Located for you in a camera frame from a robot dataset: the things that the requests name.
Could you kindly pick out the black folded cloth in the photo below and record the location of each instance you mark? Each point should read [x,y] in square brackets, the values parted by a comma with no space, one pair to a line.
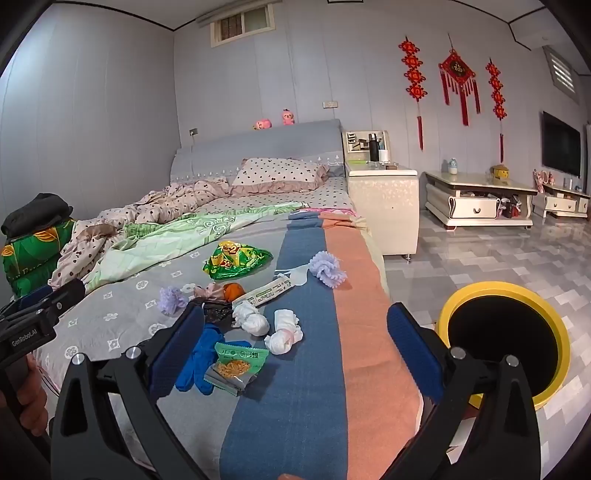
[39,214]

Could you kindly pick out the white wall outlet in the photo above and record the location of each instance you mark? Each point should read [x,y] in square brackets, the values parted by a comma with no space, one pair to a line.
[329,105]

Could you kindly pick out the orange tangerine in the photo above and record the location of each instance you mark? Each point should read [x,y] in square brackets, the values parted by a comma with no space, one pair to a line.
[234,291]

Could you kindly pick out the small clear bottle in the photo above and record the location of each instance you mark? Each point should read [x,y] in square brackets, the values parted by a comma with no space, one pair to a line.
[453,166]

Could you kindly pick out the blue rubber glove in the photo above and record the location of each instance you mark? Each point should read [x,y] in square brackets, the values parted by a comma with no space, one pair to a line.
[198,364]

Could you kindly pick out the person's left hand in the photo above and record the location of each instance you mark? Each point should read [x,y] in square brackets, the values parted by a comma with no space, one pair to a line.
[34,397]

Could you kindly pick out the shuttered side window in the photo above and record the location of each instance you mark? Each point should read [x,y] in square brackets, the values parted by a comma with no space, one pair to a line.
[561,74]

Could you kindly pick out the pink polka dot quilt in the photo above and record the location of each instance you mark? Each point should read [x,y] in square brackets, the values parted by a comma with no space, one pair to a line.
[175,203]

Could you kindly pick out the small purple frilly scrunchie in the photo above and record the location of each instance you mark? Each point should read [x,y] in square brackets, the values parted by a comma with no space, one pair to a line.
[173,300]

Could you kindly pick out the white tissue bundle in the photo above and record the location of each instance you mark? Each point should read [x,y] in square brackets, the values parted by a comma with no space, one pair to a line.
[253,321]
[282,340]

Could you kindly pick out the white cup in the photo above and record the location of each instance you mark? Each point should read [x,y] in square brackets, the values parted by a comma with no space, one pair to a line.
[383,156]

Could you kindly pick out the black thermos bottle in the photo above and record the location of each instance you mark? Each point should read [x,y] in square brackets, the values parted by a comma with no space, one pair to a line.
[373,147]

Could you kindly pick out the cream television stand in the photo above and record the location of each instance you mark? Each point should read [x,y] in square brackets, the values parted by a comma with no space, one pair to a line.
[561,202]

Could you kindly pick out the grey upholstered bed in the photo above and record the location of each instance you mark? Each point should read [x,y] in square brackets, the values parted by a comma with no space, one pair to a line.
[277,138]

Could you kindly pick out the folded green flowered blanket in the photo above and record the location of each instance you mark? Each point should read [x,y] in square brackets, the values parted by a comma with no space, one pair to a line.
[27,263]

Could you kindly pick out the light green floral quilt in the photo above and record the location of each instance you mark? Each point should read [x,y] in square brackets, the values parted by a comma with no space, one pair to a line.
[184,230]

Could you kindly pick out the polka dot pillow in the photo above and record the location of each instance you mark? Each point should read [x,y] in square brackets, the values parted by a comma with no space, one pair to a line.
[277,173]

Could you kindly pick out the large green snack bag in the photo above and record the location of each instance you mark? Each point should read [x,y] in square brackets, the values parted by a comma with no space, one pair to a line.
[235,261]

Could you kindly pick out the black plastic bag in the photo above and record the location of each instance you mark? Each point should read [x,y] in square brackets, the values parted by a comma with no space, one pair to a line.
[217,314]

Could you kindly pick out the red diamond tassel ornament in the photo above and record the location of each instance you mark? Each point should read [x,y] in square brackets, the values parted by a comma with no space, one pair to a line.
[457,69]

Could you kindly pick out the pink figurine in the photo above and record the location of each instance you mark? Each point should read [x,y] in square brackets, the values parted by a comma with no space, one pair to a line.
[542,177]

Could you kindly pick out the yellow round toy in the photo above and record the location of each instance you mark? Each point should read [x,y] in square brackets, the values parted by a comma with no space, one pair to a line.
[499,171]

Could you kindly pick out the yellow round trash bin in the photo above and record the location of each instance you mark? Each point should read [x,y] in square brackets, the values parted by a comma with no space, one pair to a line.
[508,341]

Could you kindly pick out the small green snack packet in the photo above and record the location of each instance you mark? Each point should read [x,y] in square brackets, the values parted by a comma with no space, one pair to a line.
[235,367]

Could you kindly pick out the black flat television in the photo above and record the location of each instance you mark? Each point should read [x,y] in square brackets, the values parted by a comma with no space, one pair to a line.
[561,145]

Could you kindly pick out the pink floral cloth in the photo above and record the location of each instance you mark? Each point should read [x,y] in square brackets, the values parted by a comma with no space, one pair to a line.
[328,212]

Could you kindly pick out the long white paper wrapper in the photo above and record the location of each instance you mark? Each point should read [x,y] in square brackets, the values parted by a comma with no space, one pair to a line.
[272,291]

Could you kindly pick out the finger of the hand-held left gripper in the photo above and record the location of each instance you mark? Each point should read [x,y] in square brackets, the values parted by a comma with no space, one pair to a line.
[69,290]
[34,294]

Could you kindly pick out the cream bedside cabinet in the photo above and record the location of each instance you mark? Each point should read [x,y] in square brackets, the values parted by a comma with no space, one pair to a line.
[383,207]

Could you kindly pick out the cream coffee table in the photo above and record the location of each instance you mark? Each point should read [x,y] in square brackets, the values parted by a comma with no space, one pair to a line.
[471,198]

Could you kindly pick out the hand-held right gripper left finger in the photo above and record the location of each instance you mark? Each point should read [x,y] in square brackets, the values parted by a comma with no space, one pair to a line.
[178,355]

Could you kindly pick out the large purple frilly scrunchie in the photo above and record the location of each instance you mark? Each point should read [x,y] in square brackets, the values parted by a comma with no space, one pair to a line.
[328,270]

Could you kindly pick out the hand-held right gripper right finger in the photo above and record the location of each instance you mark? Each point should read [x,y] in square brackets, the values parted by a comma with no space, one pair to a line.
[411,346]

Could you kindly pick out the small high wall window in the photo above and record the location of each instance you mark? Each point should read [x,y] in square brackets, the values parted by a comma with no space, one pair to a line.
[242,25]

